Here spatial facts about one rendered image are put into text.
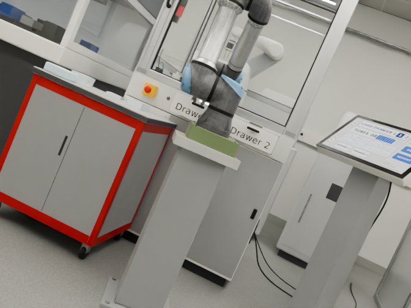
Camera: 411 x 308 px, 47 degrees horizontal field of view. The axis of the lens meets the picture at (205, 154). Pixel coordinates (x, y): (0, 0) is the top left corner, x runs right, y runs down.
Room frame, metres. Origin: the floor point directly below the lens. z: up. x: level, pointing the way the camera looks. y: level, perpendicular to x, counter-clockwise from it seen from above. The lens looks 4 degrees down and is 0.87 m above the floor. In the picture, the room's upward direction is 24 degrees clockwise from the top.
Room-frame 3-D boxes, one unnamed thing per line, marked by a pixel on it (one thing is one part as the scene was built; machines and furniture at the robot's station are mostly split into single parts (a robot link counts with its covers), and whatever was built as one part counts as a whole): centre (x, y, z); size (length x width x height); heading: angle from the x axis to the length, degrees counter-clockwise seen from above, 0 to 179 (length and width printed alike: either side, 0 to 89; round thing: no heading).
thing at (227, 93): (2.00, 0.02, 0.99); 0.13 x 0.12 x 0.14; 94
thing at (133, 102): (2.51, 0.43, 0.78); 0.12 x 0.08 x 0.04; 170
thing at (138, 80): (3.20, 0.01, 0.87); 1.02 x 0.95 x 0.14; 81
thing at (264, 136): (2.68, -0.19, 0.87); 0.29 x 0.02 x 0.11; 81
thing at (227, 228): (3.20, 0.00, 0.40); 1.03 x 0.95 x 0.80; 81
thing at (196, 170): (2.01, 0.01, 0.38); 0.30 x 0.30 x 0.76; 7
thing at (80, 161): (2.50, 0.57, 0.38); 0.62 x 0.58 x 0.76; 81
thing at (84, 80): (2.47, 0.75, 0.79); 0.13 x 0.09 x 0.05; 174
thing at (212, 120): (2.01, 0.01, 0.87); 0.15 x 0.15 x 0.10
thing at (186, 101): (2.61, 0.14, 0.87); 0.29 x 0.02 x 0.11; 81
